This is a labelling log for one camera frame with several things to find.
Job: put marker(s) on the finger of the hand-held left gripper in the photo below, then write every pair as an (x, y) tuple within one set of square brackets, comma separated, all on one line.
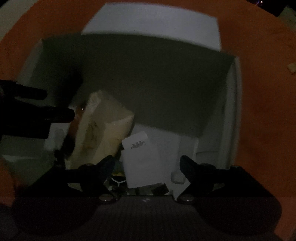
[(57, 114), (23, 91)]

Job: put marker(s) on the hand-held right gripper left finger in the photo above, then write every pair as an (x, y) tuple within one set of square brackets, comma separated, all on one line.
[(108, 165)]

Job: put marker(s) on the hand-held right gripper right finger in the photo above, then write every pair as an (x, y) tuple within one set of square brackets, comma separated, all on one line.
[(186, 165)]

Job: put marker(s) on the brown pocket knife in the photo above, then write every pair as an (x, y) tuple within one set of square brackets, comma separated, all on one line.
[(73, 129)]

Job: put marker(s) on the black rectangular device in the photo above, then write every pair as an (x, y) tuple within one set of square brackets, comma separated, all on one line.
[(160, 188)]

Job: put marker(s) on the white paper card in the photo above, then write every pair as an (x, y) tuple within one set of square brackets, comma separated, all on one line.
[(143, 162)]

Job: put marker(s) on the beige pouch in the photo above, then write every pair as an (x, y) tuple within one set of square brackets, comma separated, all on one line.
[(101, 129)]

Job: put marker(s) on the white cardboard box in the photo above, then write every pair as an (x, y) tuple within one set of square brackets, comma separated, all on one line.
[(138, 81)]

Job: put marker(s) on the orange desktop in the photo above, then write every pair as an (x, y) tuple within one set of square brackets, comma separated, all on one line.
[(266, 115)]

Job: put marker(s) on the white paper sheet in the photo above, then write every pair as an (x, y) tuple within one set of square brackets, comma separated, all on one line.
[(150, 20)]

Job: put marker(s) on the small beige block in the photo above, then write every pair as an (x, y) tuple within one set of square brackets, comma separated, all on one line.
[(291, 68)]

